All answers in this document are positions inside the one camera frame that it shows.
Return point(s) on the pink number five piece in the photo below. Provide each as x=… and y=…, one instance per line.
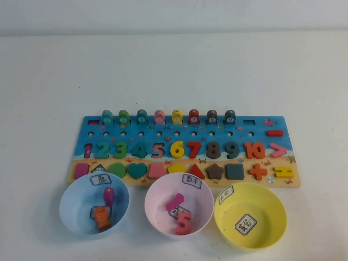
x=183, y=231

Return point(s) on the blue wooden puzzle board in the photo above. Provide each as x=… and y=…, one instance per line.
x=190, y=127

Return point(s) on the yellow number six piece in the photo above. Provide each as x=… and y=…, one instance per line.
x=174, y=152

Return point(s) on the red number seven piece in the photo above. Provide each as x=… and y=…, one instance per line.
x=195, y=144

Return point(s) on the dark teal number four piece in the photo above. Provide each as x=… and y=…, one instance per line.
x=142, y=151

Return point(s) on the yellow pentagon shape piece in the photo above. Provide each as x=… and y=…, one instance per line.
x=176, y=168

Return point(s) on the brown number eight piece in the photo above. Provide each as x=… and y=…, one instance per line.
x=213, y=150

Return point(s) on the pink trapezoid shape piece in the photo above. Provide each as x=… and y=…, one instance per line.
x=157, y=172

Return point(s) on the red triangle shape piece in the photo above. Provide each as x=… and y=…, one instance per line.
x=196, y=173

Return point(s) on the teal heart shape piece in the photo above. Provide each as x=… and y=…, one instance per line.
x=137, y=171

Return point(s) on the green number three piece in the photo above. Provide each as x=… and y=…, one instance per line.
x=124, y=154

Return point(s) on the brown star shape piece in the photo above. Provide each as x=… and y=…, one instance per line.
x=215, y=172

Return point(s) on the slate number nine piece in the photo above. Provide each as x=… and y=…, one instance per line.
x=236, y=150

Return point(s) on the green circle shape piece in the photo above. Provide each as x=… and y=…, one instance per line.
x=118, y=170

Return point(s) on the magenta number one piece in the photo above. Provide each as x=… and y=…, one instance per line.
x=175, y=201

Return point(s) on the slate square shape piece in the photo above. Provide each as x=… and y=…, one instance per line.
x=235, y=171

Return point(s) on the teal number two piece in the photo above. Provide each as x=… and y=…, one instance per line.
x=102, y=156

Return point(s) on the orange number ten piece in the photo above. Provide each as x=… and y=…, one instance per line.
x=248, y=150

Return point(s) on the pink plastic bowl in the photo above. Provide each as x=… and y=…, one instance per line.
x=157, y=214

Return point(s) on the purple wooden fish piece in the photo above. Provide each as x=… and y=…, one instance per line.
x=109, y=197

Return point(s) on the orange plus sign piece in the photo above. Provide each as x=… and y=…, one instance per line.
x=258, y=171

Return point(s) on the magenta rectangle shape piece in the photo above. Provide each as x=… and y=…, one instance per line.
x=81, y=170

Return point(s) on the red minus sign piece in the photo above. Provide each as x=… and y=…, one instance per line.
x=274, y=133

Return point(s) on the pink greater-than sign piece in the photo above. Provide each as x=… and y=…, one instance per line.
x=282, y=150

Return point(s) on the orange wooden fish piece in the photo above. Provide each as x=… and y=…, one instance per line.
x=102, y=218

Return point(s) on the yellow equals sign piece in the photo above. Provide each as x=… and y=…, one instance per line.
x=283, y=172

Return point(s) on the yellow plastic bowl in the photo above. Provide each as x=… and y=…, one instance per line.
x=272, y=217

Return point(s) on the light blue plastic bowl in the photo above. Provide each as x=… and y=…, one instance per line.
x=73, y=217

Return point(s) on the yellow fish peg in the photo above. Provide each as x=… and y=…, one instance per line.
x=177, y=114

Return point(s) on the pink fish peg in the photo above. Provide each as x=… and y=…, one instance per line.
x=159, y=114

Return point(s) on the red fish peg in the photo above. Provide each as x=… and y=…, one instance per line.
x=194, y=114

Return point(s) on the dark teal fish peg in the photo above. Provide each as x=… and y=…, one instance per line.
x=142, y=114

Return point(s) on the brown fish peg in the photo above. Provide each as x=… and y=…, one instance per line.
x=212, y=114

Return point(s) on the green fish peg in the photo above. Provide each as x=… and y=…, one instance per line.
x=124, y=114

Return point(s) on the small paper label number characters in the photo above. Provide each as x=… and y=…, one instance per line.
x=192, y=180

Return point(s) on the slate fish peg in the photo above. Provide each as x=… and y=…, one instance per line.
x=230, y=114

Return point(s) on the large paper label number characters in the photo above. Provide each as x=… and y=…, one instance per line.
x=174, y=211

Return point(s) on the paper label fish character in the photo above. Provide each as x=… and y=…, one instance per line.
x=100, y=179

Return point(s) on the paper label under fish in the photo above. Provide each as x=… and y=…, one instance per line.
x=92, y=211

